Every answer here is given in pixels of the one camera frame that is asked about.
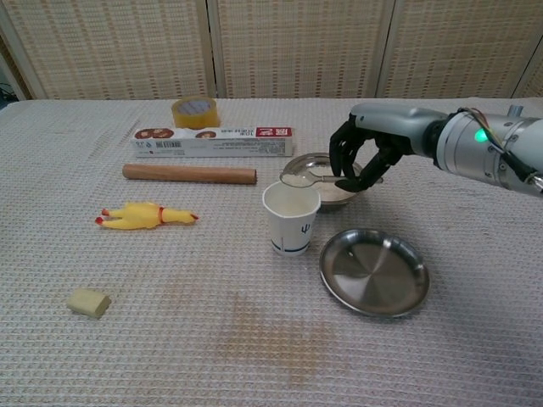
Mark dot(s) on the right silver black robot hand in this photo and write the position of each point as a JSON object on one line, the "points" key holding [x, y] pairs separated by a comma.
{"points": [[394, 123]]}

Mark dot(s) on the metal spoon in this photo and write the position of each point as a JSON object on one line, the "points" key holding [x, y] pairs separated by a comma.
{"points": [[297, 179]]}

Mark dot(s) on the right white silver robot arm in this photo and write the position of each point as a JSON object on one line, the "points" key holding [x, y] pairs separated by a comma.
{"points": [[479, 152]]}

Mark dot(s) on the stainless steel bowl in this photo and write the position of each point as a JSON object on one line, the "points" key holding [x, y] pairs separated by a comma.
{"points": [[309, 160]]}

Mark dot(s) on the white paper cup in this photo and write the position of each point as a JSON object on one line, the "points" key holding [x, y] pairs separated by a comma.
{"points": [[290, 233]]}

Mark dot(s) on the stainless steel plate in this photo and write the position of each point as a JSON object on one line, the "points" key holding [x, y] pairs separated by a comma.
{"points": [[375, 275]]}

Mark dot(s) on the woven bamboo folding screen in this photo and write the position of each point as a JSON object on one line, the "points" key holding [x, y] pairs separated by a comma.
{"points": [[297, 46]]}

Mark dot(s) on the white red cling film box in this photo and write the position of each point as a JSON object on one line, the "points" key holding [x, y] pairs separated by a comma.
{"points": [[220, 146]]}

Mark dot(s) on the clear yellowish packing tape roll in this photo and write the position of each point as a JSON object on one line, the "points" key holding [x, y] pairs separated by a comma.
{"points": [[186, 121]]}

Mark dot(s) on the wooden rolling pin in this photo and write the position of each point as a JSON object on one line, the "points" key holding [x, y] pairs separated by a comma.
{"points": [[186, 174]]}

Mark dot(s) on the yellow rubber chicken toy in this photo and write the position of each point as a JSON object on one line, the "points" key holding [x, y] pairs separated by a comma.
{"points": [[136, 216]]}

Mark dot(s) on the beige waffle weave tablecloth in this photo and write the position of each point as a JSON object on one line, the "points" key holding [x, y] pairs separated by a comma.
{"points": [[212, 339]]}

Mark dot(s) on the pale yellow sponge block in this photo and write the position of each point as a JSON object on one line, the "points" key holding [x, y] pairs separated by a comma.
{"points": [[87, 302]]}

